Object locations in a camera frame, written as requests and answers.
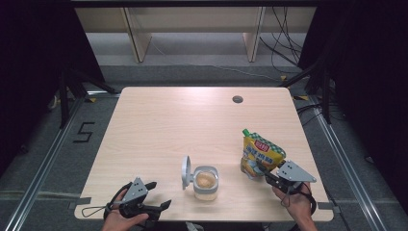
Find clear jar with grey lid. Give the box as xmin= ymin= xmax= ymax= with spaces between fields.
xmin=181 ymin=155 xmax=220 ymax=202

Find person's right hand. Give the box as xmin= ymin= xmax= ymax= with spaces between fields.
xmin=271 ymin=181 xmax=318 ymax=223

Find person's left hand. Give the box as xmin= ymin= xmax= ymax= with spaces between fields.
xmin=100 ymin=190 xmax=150 ymax=231

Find grey tape strip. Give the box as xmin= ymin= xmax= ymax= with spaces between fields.
xmin=317 ymin=201 xmax=342 ymax=215
xmin=67 ymin=196 xmax=92 ymax=211

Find black cable bundle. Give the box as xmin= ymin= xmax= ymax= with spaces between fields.
xmin=259 ymin=6 xmax=304 ymax=67

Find black floor cables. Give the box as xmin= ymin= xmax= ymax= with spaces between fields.
xmin=296 ymin=102 xmax=325 ymax=127

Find yellow seasoning pouch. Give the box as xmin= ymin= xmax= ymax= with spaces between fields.
xmin=240 ymin=128 xmax=288 ymax=180

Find thin lanyard loop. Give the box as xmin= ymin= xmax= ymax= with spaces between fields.
xmin=81 ymin=205 xmax=109 ymax=218

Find beige seasoning powder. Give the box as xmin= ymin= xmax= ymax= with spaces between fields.
xmin=195 ymin=171 xmax=217 ymax=190

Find beige wooden shelf unit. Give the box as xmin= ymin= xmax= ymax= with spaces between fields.
xmin=75 ymin=6 xmax=318 ymax=64

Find black curtain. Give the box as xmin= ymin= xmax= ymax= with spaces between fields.
xmin=299 ymin=0 xmax=408 ymax=213
xmin=0 ymin=0 xmax=106 ymax=169

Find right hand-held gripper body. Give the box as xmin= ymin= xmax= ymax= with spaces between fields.
xmin=274 ymin=159 xmax=318 ymax=195

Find white floor cable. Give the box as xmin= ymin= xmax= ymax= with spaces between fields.
xmin=150 ymin=41 xmax=281 ymax=82

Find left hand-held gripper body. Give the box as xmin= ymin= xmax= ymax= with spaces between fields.
xmin=117 ymin=176 xmax=162 ymax=222

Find aluminium floor rail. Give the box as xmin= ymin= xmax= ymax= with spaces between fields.
xmin=3 ymin=95 xmax=88 ymax=231
xmin=308 ymin=95 xmax=383 ymax=231

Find black tripod stand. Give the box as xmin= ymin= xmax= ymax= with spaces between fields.
xmin=57 ymin=67 xmax=120 ymax=130
xmin=278 ymin=47 xmax=333 ymax=125

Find black wrist strap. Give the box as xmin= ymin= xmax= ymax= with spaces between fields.
xmin=280 ymin=182 xmax=319 ymax=226
xmin=103 ymin=181 xmax=134 ymax=221

